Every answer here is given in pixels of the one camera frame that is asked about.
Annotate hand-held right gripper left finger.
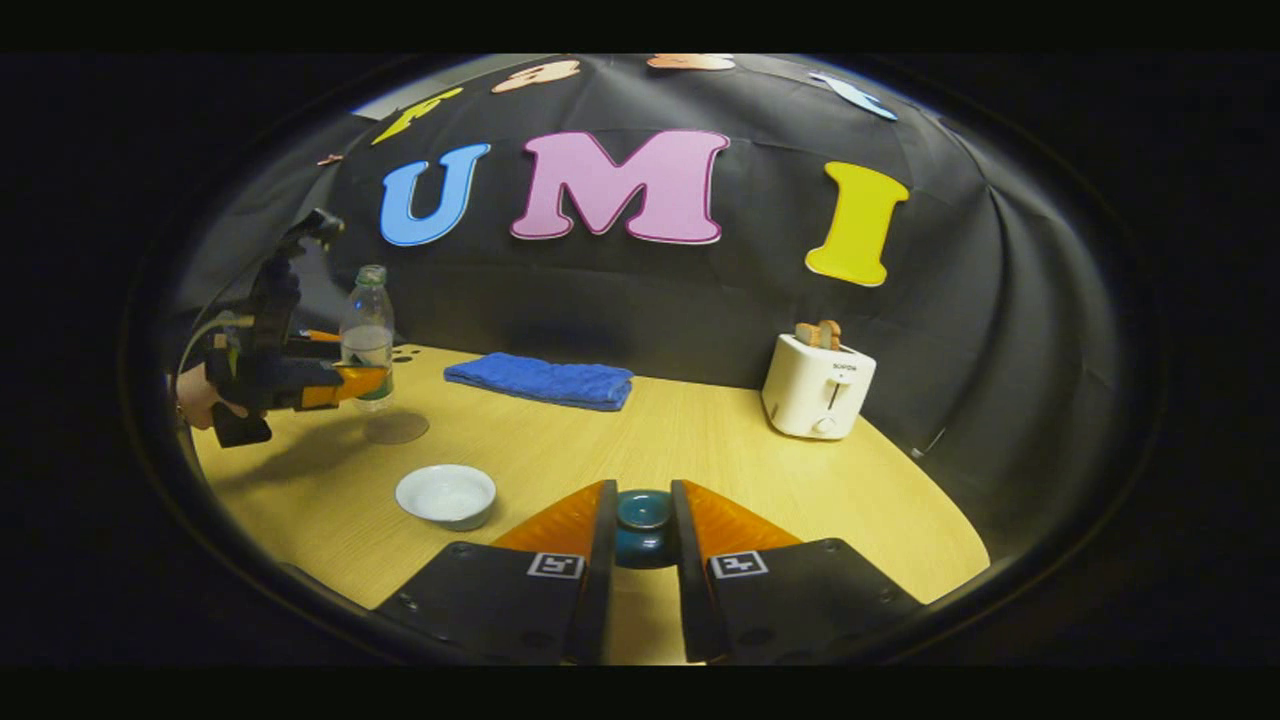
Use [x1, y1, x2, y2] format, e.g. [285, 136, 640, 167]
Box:
[375, 479, 619, 664]

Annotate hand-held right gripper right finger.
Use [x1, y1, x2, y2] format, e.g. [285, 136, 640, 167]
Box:
[671, 479, 927, 664]

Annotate clear plastic water bottle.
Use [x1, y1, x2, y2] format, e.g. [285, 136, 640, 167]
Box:
[339, 264, 397, 414]

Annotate teal teacup lid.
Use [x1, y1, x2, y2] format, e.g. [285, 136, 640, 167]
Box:
[613, 487, 682, 570]

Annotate round brown coaster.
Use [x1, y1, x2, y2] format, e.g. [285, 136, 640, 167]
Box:
[362, 409, 432, 447]

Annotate white teacup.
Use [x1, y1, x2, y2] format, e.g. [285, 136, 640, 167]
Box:
[394, 463, 498, 532]

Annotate blue folded towel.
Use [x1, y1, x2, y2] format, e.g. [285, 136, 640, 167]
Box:
[443, 352, 635, 413]

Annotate white toaster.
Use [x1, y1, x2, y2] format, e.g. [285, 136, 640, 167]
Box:
[761, 333, 878, 442]

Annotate black backdrop cloth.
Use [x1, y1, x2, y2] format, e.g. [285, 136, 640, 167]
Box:
[165, 55, 1121, 541]

